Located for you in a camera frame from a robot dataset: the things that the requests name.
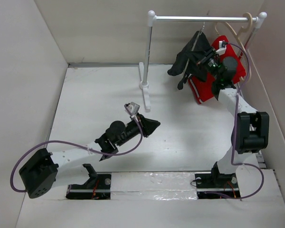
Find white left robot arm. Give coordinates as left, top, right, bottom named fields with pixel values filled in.
left=19, top=114, right=161, bottom=199

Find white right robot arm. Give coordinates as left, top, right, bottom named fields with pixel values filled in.
left=197, top=48, right=269, bottom=188

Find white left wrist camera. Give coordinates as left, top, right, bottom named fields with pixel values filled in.
left=124, top=102, right=140, bottom=117

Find black trousers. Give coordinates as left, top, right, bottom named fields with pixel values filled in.
left=167, top=32, right=212, bottom=90

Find white metal clothes rack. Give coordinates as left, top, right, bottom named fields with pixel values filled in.
left=139, top=10, right=267, bottom=112

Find beige wooden hanger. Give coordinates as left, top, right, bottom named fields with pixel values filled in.
left=213, top=12, right=257, bottom=84

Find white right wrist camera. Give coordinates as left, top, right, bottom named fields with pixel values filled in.
left=216, top=41, right=228, bottom=56

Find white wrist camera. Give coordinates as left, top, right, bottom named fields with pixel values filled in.
left=124, top=102, right=140, bottom=117
left=216, top=41, right=228, bottom=56

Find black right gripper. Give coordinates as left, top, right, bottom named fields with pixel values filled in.
left=185, top=46, right=221, bottom=81

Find grey trouser hanger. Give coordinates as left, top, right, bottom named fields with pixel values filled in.
left=184, top=22, right=205, bottom=83

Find red shorts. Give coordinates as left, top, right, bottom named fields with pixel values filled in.
left=185, top=35, right=247, bottom=104

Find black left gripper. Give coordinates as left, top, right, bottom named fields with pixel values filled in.
left=116, top=113, right=159, bottom=147

